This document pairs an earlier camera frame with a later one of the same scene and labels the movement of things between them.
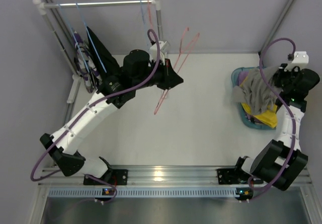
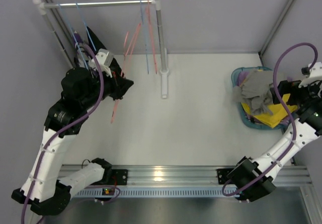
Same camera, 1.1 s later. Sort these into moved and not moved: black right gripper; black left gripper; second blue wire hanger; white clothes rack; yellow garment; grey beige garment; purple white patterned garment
Moved: black left gripper; black right gripper
Not moved: purple white patterned garment; white clothes rack; yellow garment; second blue wire hanger; grey beige garment
